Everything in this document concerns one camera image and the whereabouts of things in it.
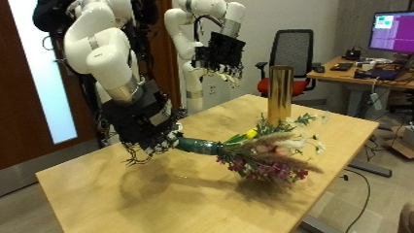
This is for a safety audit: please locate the flower bouquet with green wrap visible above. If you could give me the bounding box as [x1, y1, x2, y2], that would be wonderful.
[175, 111, 329, 184]

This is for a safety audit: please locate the tall gold cylinder vase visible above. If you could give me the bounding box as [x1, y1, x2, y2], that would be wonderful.
[267, 65, 296, 128]

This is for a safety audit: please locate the black mesh office chair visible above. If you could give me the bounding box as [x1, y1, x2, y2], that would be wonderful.
[255, 28, 324, 98]

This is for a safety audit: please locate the black keyboard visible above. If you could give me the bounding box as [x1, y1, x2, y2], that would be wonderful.
[331, 62, 355, 72]

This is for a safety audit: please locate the wooden office desk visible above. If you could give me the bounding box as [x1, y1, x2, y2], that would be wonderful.
[307, 56, 414, 118]

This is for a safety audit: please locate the brown door with glass panel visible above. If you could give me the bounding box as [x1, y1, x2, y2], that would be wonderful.
[0, 0, 99, 170]

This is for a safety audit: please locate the black desk phone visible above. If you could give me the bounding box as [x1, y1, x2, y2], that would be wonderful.
[343, 48, 363, 62]

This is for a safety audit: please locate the dark laptop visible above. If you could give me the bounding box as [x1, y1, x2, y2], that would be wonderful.
[353, 67, 403, 82]

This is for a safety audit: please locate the white power strip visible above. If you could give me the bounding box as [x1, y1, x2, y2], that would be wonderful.
[369, 91, 385, 112]

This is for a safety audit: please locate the computer monitor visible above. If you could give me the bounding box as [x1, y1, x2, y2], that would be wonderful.
[368, 11, 414, 54]

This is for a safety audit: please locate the cardboard box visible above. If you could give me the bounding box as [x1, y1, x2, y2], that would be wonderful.
[387, 124, 414, 159]

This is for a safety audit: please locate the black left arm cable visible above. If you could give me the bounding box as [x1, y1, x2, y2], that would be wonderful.
[192, 15, 226, 45]

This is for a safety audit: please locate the grey table leg frame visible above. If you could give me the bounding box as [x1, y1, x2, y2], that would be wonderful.
[300, 151, 393, 233]

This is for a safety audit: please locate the black floor cable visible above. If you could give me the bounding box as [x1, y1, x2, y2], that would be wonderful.
[344, 168, 373, 233]

